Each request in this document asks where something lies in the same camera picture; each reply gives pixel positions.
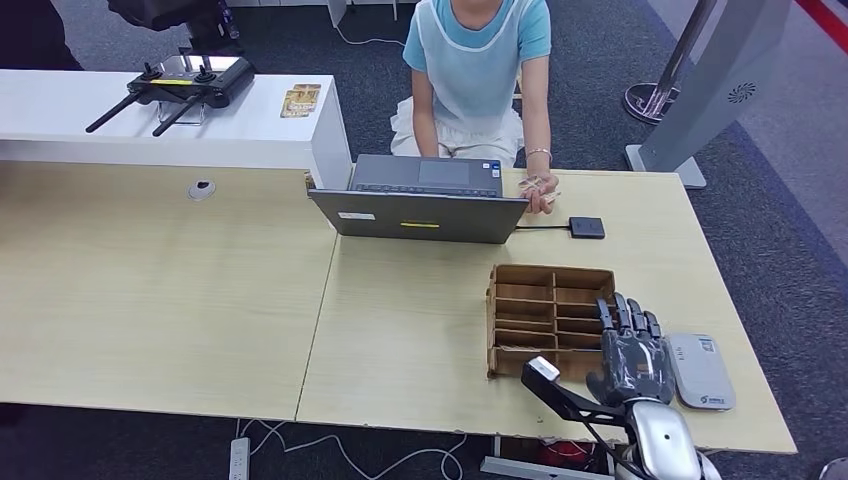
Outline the person's left hand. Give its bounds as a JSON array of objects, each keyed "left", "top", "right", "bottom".
[{"left": 519, "top": 172, "right": 562, "bottom": 215}]

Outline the brown wooden card organizer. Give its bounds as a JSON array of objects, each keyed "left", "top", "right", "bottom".
[{"left": 485, "top": 264, "right": 617, "bottom": 384}]

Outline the person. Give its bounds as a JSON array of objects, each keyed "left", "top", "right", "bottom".
[
  {"left": 389, "top": 0, "right": 562, "bottom": 215},
  {"left": 0, "top": 0, "right": 84, "bottom": 72}
]

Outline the white card reader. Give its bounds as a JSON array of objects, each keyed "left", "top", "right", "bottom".
[{"left": 665, "top": 333, "right": 737, "bottom": 412}]

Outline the small black USB box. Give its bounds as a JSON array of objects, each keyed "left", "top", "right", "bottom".
[{"left": 568, "top": 216, "right": 607, "bottom": 240}]

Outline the grey laptop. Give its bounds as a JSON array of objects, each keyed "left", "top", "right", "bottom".
[{"left": 307, "top": 153, "right": 531, "bottom": 245}]

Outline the grey kiosk stand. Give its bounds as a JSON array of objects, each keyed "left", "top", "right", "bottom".
[{"left": 625, "top": 0, "right": 794, "bottom": 190}]

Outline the red object under desk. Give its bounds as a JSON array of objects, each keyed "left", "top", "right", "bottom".
[{"left": 539, "top": 442, "right": 598, "bottom": 469}]

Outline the grey metal desk foot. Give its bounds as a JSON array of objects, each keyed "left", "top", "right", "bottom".
[{"left": 480, "top": 440, "right": 624, "bottom": 480}]

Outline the white reception counter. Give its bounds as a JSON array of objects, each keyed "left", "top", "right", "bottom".
[{"left": 0, "top": 68, "right": 354, "bottom": 191}]

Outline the red barrier belt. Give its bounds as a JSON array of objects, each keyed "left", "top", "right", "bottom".
[{"left": 793, "top": 0, "right": 848, "bottom": 36}]

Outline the black remote controller with antennas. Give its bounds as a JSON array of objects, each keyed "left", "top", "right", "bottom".
[{"left": 84, "top": 54, "right": 257, "bottom": 139}]

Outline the black tripod equipment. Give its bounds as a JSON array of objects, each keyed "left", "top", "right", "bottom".
[{"left": 105, "top": 0, "right": 243, "bottom": 58}]

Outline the white power strip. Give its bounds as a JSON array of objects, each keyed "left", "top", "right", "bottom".
[{"left": 228, "top": 435, "right": 252, "bottom": 480}]

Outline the chrome stanchion post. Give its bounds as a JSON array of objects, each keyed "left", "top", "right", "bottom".
[{"left": 623, "top": 0, "right": 719, "bottom": 125}]

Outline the thin white cable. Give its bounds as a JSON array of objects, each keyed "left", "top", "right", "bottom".
[{"left": 333, "top": 18, "right": 407, "bottom": 46}]

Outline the white power cable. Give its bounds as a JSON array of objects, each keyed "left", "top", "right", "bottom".
[{"left": 235, "top": 420, "right": 466, "bottom": 480}]

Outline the metal wire controller stand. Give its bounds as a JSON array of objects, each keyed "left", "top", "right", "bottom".
[{"left": 156, "top": 99, "right": 205, "bottom": 127}]

